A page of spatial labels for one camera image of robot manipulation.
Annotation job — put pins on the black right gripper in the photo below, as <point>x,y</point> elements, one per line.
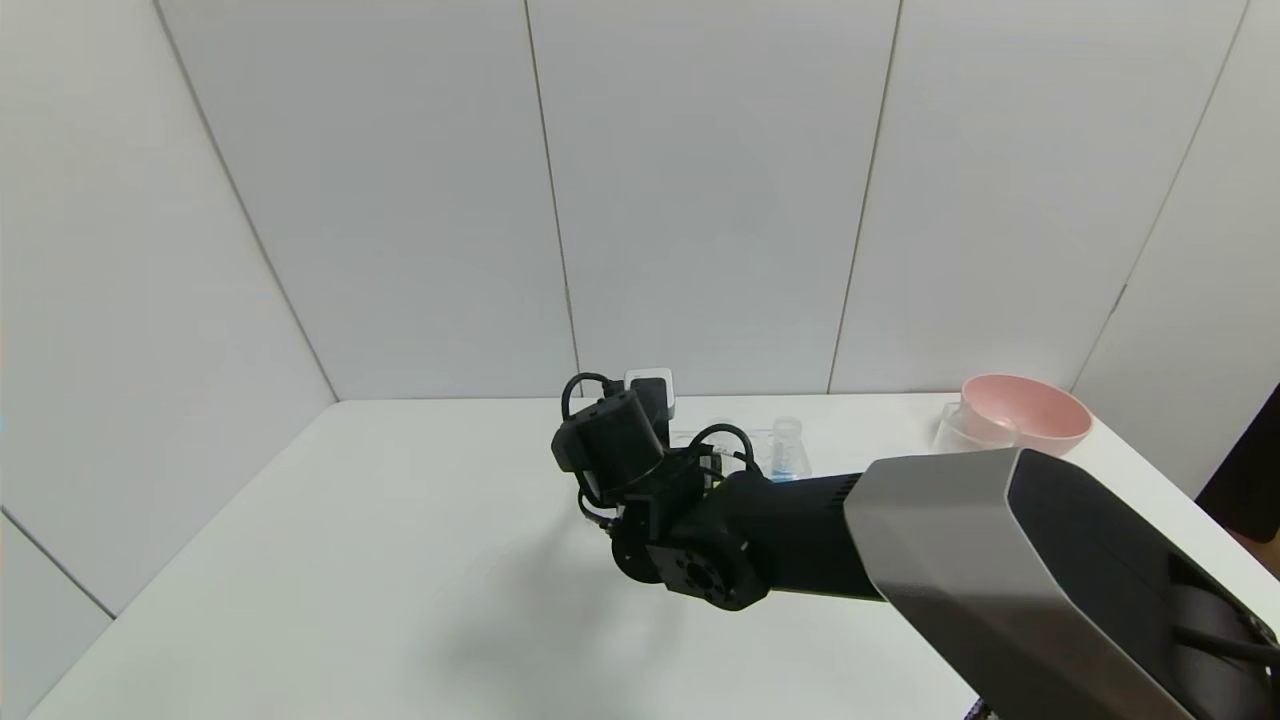
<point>612,440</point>

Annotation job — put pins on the clear plastic test tube rack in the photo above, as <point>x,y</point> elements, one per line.
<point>682,438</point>

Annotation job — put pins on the dark background object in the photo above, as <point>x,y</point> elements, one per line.
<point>1250,460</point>

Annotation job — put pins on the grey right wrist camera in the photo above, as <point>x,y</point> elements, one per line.
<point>652,388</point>

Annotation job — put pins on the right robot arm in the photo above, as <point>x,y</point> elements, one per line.
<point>950,560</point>

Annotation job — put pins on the clear glass beaker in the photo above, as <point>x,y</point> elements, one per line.
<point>965,432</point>

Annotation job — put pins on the blue pigment test tube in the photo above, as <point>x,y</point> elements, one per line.
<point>787,448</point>

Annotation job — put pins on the pink bowl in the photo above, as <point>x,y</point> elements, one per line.
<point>1040,412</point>

